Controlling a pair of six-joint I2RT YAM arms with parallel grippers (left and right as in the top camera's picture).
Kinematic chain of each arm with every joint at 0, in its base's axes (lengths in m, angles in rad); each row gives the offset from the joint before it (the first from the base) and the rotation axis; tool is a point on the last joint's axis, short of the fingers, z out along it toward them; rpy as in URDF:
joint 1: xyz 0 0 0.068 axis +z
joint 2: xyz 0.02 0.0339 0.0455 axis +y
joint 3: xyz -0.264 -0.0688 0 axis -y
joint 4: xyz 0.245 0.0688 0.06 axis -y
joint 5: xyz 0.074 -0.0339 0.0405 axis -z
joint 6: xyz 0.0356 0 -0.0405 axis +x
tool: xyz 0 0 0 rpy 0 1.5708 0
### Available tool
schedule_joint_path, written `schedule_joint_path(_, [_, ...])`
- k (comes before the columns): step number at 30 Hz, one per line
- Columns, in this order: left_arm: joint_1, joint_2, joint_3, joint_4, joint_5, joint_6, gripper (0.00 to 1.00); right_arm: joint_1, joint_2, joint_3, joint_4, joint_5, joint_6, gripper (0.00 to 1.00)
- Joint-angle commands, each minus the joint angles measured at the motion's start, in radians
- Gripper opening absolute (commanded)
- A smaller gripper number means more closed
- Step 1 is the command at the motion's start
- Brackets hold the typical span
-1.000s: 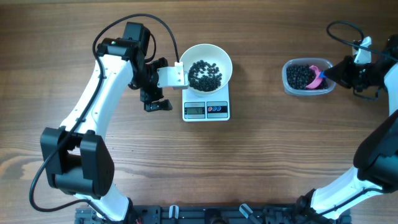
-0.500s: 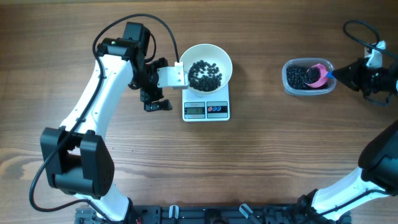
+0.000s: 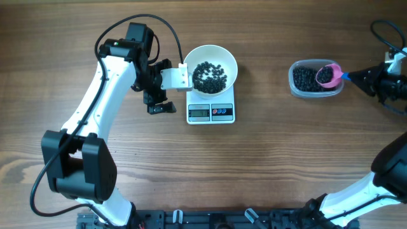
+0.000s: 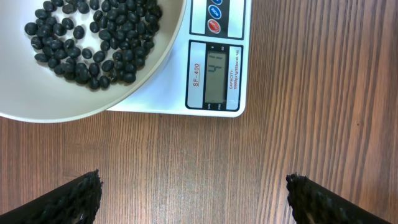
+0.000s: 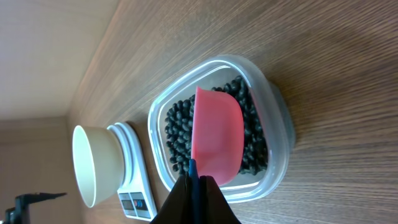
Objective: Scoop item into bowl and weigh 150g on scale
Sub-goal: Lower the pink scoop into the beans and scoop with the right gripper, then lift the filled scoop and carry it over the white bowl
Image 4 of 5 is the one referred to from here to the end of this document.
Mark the white digital kitchen scale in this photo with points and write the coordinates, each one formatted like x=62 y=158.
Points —
x=206 y=71

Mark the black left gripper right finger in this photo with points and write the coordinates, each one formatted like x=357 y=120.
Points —
x=312 y=203

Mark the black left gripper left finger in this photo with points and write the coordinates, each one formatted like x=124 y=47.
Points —
x=77 y=201

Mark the black beans in bowl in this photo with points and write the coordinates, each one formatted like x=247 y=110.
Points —
x=125 y=28

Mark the white bowl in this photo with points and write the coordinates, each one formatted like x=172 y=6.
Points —
x=31 y=92

